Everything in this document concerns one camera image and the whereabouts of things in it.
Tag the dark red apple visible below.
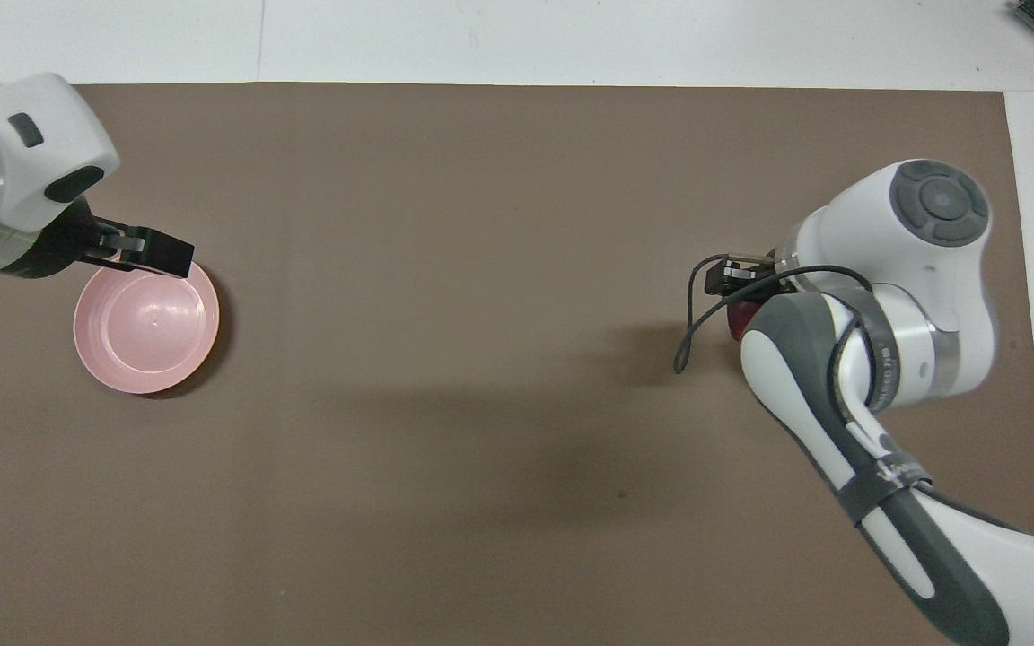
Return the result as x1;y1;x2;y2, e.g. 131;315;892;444
728;299;765;342

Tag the brown table mat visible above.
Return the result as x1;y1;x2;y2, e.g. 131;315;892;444
0;83;1034;646

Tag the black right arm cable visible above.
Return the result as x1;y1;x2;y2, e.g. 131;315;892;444
674;254;877;423

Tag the pink plate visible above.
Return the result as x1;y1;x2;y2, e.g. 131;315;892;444
73;256;220;394

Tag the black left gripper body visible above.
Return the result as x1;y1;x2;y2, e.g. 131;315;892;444
19;197;118;279

